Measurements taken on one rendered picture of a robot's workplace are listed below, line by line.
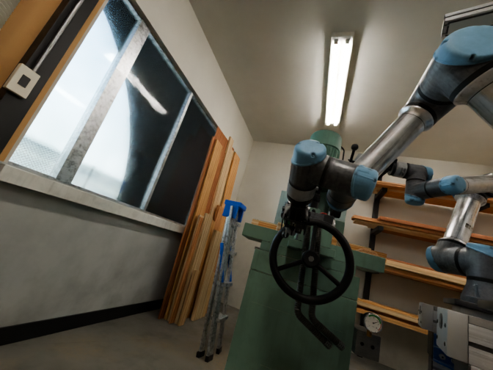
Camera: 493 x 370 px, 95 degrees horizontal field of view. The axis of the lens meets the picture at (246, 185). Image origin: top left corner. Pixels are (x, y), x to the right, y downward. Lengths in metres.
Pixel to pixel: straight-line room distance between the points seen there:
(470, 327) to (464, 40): 0.61
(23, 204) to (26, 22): 0.86
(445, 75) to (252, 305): 0.96
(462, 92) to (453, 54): 0.08
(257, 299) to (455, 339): 0.63
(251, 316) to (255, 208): 2.77
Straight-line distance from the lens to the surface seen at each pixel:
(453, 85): 0.74
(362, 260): 1.08
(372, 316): 1.04
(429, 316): 1.20
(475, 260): 1.27
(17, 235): 1.65
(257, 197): 3.74
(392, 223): 3.19
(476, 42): 0.75
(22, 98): 1.47
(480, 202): 1.55
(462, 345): 0.71
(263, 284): 1.04
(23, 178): 1.52
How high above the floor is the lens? 0.77
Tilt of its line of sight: 16 degrees up
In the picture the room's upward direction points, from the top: 16 degrees clockwise
